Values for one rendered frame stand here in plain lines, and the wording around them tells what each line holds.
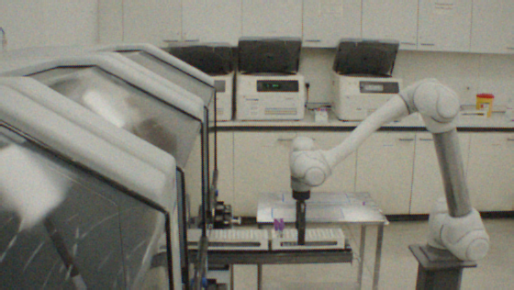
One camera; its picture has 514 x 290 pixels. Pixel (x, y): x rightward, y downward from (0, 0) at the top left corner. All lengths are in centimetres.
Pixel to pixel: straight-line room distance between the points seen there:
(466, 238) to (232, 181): 272
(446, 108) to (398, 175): 276
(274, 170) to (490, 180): 196
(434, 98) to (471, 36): 309
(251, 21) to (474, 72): 225
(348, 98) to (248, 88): 82
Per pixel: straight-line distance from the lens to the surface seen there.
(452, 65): 542
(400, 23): 488
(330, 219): 258
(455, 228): 227
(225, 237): 225
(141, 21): 477
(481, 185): 508
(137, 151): 112
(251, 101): 445
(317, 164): 197
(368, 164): 468
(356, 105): 455
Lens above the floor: 173
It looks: 13 degrees down
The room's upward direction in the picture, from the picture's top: straight up
